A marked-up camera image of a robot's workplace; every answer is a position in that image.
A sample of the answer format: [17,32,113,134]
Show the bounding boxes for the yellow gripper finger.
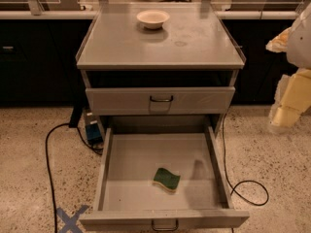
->
[269,68,311,131]
[265,28,291,52]

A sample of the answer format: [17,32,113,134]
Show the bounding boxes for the green and yellow sponge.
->
[153,168,181,192]

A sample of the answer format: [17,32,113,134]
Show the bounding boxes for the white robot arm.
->
[265,4,311,133]

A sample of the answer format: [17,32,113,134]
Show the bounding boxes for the grey drawer cabinet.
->
[77,3,245,133]

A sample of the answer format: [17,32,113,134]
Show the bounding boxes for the open grey middle drawer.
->
[80,126,249,232]

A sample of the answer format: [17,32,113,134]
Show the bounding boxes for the closed grey top drawer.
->
[86,86,235,116]

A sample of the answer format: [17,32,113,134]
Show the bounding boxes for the white ceramic bowl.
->
[136,10,170,30]

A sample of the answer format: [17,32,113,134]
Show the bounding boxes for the blue power box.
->
[84,109,103,145]

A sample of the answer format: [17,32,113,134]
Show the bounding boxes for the dark lab bench cabinets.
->
[0,19,296,107]

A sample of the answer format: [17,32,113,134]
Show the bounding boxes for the blue tape cross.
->
[56,205,88,233]

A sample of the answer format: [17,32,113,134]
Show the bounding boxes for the black cable on left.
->
[44,122,104,233]

